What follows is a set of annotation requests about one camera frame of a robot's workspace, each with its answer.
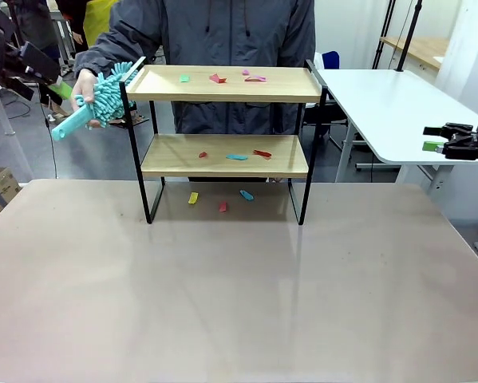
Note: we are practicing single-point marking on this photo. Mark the red clip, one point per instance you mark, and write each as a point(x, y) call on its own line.
point(222, 206)

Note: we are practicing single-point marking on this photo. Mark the yellow clip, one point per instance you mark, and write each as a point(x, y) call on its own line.
point(193, 198)

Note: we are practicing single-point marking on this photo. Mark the black tripod stand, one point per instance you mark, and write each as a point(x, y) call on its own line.
point(384, 40)

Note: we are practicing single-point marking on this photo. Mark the black frame wooden shelf rack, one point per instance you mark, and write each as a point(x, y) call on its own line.
point(222, 92)

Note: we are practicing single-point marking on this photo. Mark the person in dark clothes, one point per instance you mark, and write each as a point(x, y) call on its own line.
point(35, 20)

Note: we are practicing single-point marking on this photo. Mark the cardboard box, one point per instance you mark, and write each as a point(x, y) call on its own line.
point(1, 181)

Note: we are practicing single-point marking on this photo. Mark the black stand pole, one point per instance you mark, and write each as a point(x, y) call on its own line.
point(409, 40)

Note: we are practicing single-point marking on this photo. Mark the person's right hand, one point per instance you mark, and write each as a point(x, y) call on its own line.
point(83, 85)

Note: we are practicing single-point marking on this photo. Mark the white rounded table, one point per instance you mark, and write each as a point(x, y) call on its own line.
point(382, 111)

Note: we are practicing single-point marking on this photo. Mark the long pink paper scrap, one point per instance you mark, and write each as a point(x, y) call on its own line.
point(255, 78)

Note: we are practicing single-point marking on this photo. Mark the teal clip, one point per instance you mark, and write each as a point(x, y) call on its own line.
point(246, 195)

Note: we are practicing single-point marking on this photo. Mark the teal paper scrap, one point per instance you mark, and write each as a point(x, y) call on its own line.
point(236, 157)

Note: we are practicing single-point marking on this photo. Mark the wooden desk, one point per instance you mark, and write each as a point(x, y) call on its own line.
point(422, 46)

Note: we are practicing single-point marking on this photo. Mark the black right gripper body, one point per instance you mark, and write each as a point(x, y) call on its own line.
point(468, 143)

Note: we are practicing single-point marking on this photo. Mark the teal chenille duster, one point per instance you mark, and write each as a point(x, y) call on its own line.
point(107, 99)

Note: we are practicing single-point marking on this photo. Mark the blue chair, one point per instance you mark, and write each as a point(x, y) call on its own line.
point(330, 60)

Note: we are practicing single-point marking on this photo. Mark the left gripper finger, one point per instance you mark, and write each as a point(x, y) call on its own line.
point(41, 61)
point(61, 91)

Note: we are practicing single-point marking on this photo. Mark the person in grey jacket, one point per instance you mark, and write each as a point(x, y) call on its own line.
point(222, 32)

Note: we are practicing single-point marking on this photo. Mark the green paper scrap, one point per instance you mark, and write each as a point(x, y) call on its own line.
point(184, 78)

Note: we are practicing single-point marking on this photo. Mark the person with yellow apron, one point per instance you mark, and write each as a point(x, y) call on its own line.
point(97, 20)

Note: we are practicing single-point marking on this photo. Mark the person's right forearm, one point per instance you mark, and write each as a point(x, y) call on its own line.
point(103, 52)

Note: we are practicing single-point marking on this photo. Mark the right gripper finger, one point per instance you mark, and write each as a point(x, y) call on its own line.
point(450, 131)
point(431, 147)

